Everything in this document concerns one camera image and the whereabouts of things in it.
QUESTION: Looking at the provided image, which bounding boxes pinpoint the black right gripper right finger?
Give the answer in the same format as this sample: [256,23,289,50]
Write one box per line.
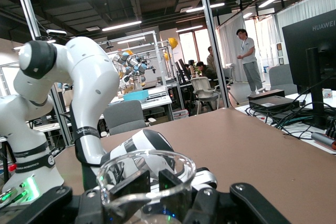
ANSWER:
[158,168,292,224]

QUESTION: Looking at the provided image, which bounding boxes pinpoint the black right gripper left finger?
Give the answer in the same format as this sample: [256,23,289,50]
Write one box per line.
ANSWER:
[0,169,151,224]

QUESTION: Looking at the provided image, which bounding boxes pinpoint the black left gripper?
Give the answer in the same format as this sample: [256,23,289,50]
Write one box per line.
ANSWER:
[143,200,188,224]

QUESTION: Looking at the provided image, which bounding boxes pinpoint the clear glass beaker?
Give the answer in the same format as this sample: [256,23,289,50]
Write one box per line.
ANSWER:
[96,149,197,224]

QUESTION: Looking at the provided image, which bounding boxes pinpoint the grey office chair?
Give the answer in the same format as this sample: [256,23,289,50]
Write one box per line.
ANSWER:
[102,100,150,136]
[269,64,299,96]

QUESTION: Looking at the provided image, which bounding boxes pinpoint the brown table mat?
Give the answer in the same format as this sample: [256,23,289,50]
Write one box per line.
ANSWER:
[52,107,336,224]

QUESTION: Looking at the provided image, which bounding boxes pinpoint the blue plastic bin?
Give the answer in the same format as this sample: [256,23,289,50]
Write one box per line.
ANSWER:
[122,89,150,102]

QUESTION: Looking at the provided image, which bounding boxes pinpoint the white mesh office chair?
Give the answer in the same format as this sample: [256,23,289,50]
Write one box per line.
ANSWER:
[190,76,232,116]

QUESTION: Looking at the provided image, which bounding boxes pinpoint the seated person dark hair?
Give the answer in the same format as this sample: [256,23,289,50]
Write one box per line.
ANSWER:
[196,61,219,80]

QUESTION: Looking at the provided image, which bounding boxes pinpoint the black flat box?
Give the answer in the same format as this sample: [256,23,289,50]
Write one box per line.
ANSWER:
[248,89,301,112]

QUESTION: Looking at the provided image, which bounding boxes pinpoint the person in brown jacket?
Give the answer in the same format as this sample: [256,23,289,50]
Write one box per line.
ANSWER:
[206,46,215,65]

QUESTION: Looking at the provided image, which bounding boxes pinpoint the yellow hard hat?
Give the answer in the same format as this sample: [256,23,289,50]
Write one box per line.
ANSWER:
[167,37,180,49]

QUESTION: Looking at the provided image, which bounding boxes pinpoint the standing person white shirt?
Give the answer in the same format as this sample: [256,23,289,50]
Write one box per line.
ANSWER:
[236,28,264,97]

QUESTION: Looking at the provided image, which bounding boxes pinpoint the grey copper cylinder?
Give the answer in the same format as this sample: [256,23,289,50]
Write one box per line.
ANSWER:
[311,132,336,151]

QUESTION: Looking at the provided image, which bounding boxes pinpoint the black Huawei monitor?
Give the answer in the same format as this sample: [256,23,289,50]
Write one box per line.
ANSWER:
[282,8,336,130]

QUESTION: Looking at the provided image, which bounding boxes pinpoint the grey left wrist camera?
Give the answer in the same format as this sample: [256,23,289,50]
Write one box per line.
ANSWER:
[194,167,218,191]

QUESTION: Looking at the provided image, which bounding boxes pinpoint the tangled desk cables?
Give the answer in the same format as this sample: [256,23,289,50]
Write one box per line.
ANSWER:
[244,95,336,141]

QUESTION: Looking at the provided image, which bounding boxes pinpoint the silver aluminium frame post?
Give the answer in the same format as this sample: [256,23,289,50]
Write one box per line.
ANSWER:
[195,0,231,110]
[5,0,73,146]

